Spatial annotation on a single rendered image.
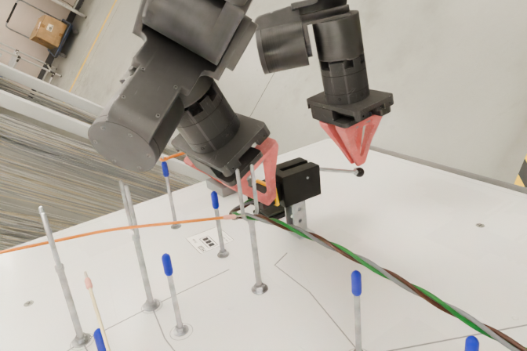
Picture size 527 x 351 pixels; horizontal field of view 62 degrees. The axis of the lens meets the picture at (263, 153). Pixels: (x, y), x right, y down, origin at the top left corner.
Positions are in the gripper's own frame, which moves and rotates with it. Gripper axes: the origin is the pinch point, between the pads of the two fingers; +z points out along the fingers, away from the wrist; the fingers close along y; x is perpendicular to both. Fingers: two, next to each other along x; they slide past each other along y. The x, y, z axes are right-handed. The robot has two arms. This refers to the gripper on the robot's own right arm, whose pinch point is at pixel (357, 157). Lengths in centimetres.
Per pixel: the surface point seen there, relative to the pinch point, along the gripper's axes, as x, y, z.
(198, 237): -23.1, -6.4, 3.3
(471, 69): 114, -63, 32
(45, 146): -35, -66, 0
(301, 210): -11.4, 1.5, 1.9
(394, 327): -15.5, 20.5, 4.3
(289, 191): -13.0, 2.6, -2.2
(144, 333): -34.3, 6.6, 1.5
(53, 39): 41, -729, 23
